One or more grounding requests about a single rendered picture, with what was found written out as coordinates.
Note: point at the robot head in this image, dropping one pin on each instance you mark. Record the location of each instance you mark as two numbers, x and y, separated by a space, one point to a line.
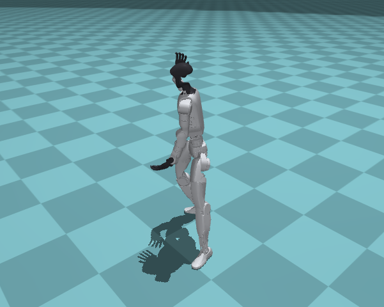
182 70

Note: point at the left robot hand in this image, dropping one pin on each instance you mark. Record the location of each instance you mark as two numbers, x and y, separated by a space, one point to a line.
164 165

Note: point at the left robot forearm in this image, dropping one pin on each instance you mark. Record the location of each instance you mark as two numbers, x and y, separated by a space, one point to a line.
179 144

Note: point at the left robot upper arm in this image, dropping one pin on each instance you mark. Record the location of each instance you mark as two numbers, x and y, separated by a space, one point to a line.
184 110

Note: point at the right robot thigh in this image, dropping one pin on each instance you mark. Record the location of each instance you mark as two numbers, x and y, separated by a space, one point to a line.
180 167

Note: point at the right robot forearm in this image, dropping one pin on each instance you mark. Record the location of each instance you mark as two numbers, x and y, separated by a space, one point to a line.
180 89

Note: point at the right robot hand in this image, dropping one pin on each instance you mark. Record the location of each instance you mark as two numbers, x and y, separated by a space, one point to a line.
180 60

